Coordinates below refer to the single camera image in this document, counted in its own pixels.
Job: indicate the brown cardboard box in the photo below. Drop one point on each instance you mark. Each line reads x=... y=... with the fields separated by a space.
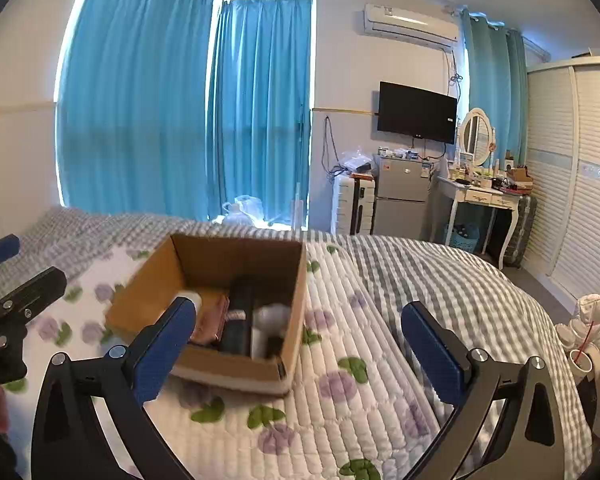
x=200 y=255

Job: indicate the white slatted wardrobe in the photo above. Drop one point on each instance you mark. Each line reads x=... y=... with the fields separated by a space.
x=580 y=185

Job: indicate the black box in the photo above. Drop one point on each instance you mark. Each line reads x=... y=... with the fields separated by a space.
x=240 y=300

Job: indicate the white floral quilted mat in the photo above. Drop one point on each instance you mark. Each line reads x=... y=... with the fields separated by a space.
x=340 y=350

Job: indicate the white air conditioner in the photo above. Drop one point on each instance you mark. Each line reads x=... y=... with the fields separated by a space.
x=410 y=22

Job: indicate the narrow blue curtain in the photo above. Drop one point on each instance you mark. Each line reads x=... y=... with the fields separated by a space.
x=260 y=110

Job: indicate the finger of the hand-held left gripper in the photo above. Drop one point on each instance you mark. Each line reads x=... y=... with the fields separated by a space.
x=37 y=292
x=0 y=252

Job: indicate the white bottle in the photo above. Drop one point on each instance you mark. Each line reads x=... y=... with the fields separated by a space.
x=270 y=317

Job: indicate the plastic bag of clutter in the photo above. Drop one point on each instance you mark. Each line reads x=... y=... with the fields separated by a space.
x=355 y=160

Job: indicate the grey suitcase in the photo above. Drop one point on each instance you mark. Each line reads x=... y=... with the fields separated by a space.
x=522 y=230

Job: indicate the silver fridge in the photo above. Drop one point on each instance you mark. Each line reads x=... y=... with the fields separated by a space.
x=402 y=195

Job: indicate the black television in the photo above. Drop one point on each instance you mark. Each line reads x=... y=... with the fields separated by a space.
x=417 y=112

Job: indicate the wide blue curtain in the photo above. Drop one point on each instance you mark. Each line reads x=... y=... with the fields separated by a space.
x=135 y=100

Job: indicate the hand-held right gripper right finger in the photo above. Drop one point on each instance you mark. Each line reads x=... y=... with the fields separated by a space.
x=432 y=355

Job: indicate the white oval mirror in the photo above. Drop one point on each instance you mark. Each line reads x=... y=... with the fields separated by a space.
x=475 y=137

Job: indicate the clear plastic bag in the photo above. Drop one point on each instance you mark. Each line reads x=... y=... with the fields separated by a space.
x=245 y=210

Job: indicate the teal curtain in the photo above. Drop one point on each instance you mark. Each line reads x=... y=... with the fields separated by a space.
x=495 y=75

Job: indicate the small cardboard box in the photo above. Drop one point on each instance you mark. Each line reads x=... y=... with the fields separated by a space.
x=519 y=174

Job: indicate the white dressing table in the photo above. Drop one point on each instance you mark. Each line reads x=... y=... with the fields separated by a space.
x=480 y=195

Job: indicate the white suitcase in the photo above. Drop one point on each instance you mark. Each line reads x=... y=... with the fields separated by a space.
x=350 y=205

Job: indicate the red box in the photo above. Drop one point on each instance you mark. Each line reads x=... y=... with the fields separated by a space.
x=212 y=320

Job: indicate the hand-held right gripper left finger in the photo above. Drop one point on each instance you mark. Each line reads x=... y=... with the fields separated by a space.
x=167 y=350

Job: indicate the blue basket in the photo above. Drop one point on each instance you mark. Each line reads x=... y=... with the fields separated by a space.
x=462 y=237

